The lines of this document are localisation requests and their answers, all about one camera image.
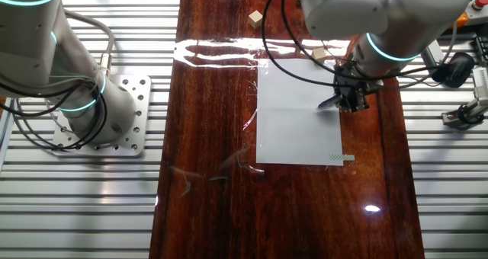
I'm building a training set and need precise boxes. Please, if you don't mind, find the reddish wooden board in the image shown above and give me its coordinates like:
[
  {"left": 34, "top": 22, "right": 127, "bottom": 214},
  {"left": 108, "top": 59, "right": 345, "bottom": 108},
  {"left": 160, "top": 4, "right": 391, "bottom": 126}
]
[{"left": 148, "top": 0, "right": 426, "bottom": 259}]

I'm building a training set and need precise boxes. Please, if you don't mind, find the grey box with red button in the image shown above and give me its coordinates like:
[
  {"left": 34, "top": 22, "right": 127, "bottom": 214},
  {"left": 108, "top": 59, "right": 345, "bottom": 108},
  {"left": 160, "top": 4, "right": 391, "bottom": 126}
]
[{"left": 463, "top": 0, "right": 488, "bottom": 27}]

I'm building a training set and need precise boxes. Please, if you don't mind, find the small wooden cube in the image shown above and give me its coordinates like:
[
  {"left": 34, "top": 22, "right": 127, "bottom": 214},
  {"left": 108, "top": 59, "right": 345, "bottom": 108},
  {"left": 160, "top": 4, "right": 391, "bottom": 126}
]
[
  {"left": 311, "top": 47, "right": 328, "bottom": 65},
  {"left": 248, "top": 10, "right": 264, "bottom": 30}
]

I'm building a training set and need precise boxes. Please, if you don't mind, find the white paper sheet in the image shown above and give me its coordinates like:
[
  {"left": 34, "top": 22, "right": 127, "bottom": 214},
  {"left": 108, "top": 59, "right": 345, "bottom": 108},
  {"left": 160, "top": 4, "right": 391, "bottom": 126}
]
[{"left": 255, "top": 58, "right": 344, "bottom": 167}]

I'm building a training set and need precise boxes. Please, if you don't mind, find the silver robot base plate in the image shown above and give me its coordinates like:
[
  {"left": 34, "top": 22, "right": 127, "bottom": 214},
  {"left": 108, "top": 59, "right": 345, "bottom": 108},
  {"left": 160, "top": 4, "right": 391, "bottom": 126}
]
[{"left": 51, "top": 75, "right": 153, "bottom": 158}]

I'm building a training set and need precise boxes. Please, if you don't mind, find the black computer mouse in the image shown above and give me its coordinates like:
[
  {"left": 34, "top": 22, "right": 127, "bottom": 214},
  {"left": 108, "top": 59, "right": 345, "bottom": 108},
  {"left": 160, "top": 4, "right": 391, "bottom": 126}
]
[{"left": 448, "top": 52, "right": 476, "bottom": 88}]

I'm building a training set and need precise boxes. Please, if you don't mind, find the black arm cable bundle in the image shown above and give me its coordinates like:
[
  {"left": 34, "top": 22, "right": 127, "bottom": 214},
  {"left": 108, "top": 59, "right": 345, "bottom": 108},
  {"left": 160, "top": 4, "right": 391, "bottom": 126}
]
[{"left": 0, "top": 70, "right": 111, "bottom": 152}]

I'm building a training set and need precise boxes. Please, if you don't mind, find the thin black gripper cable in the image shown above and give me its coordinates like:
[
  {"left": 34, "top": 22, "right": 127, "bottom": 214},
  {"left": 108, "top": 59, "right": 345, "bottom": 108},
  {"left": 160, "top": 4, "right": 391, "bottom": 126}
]
[{"left": 261, "top": 0, "right": 458, "bottom": 91}]

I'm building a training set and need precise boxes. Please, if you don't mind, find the black keyboard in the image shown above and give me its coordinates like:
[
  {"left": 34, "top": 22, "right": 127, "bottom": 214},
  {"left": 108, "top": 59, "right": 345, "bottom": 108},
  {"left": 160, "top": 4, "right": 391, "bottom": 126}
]
[{"left": 474, "top": 35, "right": 488, "bottom": 68}]

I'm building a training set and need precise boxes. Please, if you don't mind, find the grey cable with metal connector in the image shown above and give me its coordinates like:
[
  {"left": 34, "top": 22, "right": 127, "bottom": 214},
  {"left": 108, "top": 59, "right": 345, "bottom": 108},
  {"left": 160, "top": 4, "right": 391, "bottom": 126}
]
[{"left": 63, "top": 9, "right": 115, "bottom": 77}]

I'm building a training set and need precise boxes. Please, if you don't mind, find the wrist camera with silver bracket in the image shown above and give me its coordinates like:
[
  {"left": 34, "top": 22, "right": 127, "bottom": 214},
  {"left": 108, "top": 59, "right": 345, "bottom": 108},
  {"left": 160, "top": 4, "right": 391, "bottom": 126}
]
[{"left": 420, "top": 40, "right": 453, "bottom": 84}]

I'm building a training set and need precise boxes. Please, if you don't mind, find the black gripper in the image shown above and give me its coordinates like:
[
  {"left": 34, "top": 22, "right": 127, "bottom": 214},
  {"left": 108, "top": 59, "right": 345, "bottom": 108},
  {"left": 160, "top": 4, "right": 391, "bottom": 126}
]
[{"left": 333, "top": 66, "right": 382, "bottom": 114}]

